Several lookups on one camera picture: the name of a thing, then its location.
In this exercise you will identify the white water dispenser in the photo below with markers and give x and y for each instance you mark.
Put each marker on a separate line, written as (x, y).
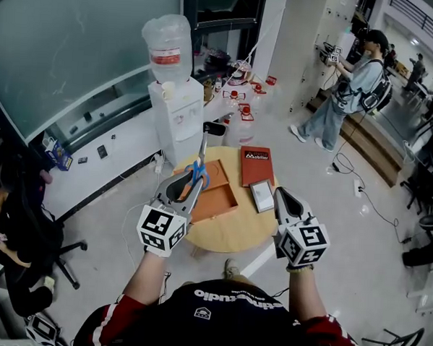
(179, 119)

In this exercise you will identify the clear jug red cap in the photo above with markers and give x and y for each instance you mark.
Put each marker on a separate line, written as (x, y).
(245, 123)
(258, 93)
(272, 80)
(233, 101)

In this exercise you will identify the black office chair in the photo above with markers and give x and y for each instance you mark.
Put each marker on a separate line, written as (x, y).
(50, 232)

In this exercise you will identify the frosted glass board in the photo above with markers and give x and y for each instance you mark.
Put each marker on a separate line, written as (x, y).
(71, 49)

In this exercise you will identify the wooden steps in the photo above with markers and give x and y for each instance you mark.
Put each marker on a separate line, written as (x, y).
(370, 144)

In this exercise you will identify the white waste bin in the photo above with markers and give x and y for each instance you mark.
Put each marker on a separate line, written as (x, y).
(214, 132)

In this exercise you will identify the person's left forearm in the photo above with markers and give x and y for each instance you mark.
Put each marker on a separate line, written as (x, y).
(149, 277)

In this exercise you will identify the round wooden table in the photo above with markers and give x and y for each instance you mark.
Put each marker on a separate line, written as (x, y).
(235, 231)

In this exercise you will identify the black railing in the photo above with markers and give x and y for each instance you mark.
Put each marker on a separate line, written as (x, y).
(423, 24)

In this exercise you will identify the large clear water bottle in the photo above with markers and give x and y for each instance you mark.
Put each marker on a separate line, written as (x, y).
(169, 47)

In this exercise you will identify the white leaning pole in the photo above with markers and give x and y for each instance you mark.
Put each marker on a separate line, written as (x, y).
(255, 51)

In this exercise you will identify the person's black and red shirt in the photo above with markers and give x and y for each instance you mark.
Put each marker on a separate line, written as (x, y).
(216, 324)

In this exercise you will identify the pink helmet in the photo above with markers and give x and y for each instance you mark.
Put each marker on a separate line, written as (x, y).
(240, 72)

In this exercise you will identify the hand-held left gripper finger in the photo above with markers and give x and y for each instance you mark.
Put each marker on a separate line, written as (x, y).
(195, 198)
(162, 192)

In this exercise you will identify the blue paper bag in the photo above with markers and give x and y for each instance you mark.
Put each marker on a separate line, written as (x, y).
(60, 157)

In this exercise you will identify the orange box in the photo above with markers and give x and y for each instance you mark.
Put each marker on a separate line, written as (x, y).
(218, 201)

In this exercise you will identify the small clear drink bottle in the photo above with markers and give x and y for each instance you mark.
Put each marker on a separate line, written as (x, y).
(218, 83)

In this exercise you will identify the person's beige shoe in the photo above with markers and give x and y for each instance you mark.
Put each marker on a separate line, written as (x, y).
(232, 269)

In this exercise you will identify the white locker cabinet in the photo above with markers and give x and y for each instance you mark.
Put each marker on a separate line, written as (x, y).
(317, 40)

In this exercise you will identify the long white power strip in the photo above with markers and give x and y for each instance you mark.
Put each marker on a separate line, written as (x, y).
(159, 163)

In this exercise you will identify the person's tan trousers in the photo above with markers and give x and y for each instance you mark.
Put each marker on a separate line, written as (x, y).
(247, 278)

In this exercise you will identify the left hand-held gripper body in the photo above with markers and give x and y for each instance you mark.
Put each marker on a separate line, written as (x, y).
(159, 230)

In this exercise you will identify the brown paper bag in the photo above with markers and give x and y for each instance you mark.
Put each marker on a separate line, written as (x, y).
(208, 90)

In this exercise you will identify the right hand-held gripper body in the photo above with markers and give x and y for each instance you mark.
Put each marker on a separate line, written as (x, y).
(303, 245)

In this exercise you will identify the white cup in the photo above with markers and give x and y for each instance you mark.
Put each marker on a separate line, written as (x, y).
(168, 90)

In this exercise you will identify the small black phone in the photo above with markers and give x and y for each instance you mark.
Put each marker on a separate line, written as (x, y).
(82, 160)

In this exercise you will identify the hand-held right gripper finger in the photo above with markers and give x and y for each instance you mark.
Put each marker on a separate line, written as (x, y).
(277, 211)
(303, 208)

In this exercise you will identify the person's right forearm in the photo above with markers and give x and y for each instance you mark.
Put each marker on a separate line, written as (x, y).
(306, 292)

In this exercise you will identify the red hardcover book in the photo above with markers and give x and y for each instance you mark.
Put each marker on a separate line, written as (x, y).
(256, 167)

